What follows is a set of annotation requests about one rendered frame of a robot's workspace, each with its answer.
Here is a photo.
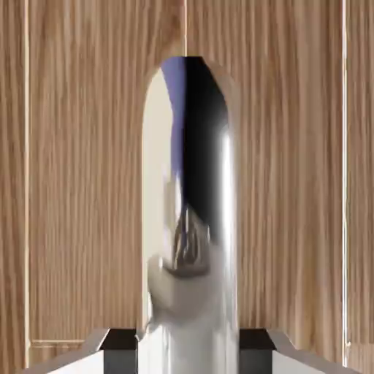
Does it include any curved shiny metal handle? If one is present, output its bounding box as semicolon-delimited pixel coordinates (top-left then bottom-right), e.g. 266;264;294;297
140;55;241;374

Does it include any light wood drawer front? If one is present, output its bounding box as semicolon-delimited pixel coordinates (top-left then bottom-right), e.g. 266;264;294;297
26;0;347;374

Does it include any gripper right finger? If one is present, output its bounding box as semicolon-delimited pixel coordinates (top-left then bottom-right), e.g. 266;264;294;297
239;327;363;374

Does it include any light wood cabinet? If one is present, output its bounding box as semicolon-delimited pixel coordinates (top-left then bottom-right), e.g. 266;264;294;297
0;0;374;374

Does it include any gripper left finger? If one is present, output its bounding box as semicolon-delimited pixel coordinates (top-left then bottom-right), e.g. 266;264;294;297
17;327;139;374

